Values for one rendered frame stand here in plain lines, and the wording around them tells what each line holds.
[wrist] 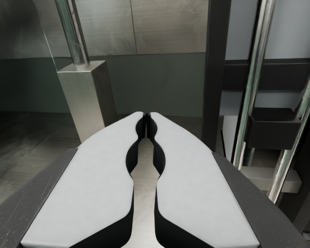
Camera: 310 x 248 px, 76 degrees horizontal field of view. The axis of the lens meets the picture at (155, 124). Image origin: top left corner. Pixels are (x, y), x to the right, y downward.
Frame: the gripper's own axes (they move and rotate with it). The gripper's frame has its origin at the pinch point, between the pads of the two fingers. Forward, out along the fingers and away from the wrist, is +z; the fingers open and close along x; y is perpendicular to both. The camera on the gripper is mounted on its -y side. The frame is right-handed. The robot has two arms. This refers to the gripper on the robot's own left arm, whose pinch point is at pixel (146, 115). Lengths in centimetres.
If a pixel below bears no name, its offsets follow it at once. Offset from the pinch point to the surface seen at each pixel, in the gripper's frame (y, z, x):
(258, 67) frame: -0.7, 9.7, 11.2
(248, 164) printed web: 23.0, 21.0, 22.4
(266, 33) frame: -3.8, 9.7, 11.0
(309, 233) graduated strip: 29.7, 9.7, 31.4
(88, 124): 23.5, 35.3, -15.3
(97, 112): 19.4, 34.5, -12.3
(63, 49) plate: 11, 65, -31
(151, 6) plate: -4, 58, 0
